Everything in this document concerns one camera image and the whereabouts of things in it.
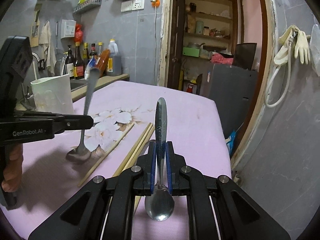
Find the dark pump bottle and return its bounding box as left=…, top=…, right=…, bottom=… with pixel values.
left=64, top=45, right=75, bottom=79

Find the cream rubber glove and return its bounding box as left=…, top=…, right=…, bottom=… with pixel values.
left=273, top=25, right=299, bottom=66
left=294, top=30, right=311, bottom=65

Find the dark wooden door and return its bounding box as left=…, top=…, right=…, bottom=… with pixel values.
left=167, top=0, right=186, bottom=91

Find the green box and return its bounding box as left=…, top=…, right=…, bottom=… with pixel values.
left=182, top=47, right=201, bottom=59

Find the white wall box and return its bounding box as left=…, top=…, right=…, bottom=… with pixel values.
left=60, top=19, right=77, bottom=39

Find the black monitor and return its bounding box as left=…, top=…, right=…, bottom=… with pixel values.
left=233, top=42, right=258, bottom=71

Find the beige towel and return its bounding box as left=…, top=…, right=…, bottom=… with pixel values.
left=38, top=21, right=57, bottom=68

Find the kitchen cleaver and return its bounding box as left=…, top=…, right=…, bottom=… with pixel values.
left=33, top=4, right=41, bottom=30

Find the metal spoon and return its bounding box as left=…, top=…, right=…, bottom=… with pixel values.
left=66, top=69, right=99, bottom=164
left=144, top=97, right=175, bottom=222

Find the white utensil holder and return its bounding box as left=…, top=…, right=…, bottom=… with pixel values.
left=30, top=74, right=75, bottom=114

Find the white shower hose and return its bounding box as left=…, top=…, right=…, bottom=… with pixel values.
left=263, top=33, right=293, bottom=108

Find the clear plastic bag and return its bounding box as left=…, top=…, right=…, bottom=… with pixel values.
left=309, top=23, right=320, bottom=77

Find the white wall switch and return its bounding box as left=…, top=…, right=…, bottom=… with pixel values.
left=121, top=0, right=133, bottom=13

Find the pink cloth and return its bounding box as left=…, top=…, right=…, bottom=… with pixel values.
left=210, top=52, right=234, bottom=66

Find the beige kitchen counter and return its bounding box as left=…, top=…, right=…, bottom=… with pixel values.
left=70, top=73, right=130, bottom=103

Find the pink floral tablecloth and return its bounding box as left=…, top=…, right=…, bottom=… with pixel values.
left=0, top=80, right=232, bottom=240

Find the brown door frame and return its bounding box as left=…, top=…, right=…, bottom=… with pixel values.
left=239, top=0, right=270, bottom=160

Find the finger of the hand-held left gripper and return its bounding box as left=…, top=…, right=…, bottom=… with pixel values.
left=52, top=114, right=94, bottom=134

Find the wooden cutting board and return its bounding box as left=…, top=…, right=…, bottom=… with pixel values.
left=30, top=23, right=41, bottom=48

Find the grey refrigerator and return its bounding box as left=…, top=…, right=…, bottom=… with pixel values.
left=199, top=62, right=258, bottom=137

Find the blue packet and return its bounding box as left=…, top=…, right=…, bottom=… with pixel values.
left=225, top=129, right=237, bottom=156

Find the blue white bag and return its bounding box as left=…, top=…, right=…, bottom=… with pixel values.
left=84, top=57, right=100, bottom=80

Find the white cable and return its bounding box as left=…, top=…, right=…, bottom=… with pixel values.
left=153, top=6, right=161, bottom=87

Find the grey wall basket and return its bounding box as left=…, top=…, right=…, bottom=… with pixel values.
left=72, top=0, right=103, bottom=15

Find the orange brown packet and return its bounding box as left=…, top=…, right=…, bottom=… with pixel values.
left=96, top=49, right=111, bottom=78

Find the cooking oil jug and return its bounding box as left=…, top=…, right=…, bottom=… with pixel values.
left=105, top=39, right=123, bottom=77

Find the metal strainer ladle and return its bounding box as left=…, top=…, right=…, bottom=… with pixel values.
left=54, top=21, right=66, bottom=77

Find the person's left hand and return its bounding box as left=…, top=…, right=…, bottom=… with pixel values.
left=1, top=144, right=24, bottom=193

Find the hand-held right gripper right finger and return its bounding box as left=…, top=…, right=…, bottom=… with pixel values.
left=164, top=141, right=292, bottom=240

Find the wooden shelf unit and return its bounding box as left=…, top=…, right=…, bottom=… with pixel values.
left=183, top=0, right=238, bottom=61

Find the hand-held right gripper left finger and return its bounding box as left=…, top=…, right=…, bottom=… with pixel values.
left=27, top=141, right=158, bottom=240

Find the worn white door frame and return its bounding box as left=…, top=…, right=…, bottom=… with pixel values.
left=158, top=0, right=173, bottom=88

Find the small metal pot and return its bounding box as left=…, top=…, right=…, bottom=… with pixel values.
left=187, top=42, right=206, bottom=51

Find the white red printed bag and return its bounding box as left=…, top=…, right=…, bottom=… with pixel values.
left=184, top=79, right=198, bottom=94

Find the dark red label sauce bottle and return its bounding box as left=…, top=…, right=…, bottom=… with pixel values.
left=73, top=42, right=86, bottom=78

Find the red plastic bag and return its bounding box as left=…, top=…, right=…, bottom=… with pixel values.
left=74, top=23, right=84, bottom=43

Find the yellow cap sauce bottle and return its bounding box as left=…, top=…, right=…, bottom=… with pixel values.
left=82, top=42, right=90, bottom=63

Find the metal sink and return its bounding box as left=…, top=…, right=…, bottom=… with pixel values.
left=70, top=79, right=88, bottom=92

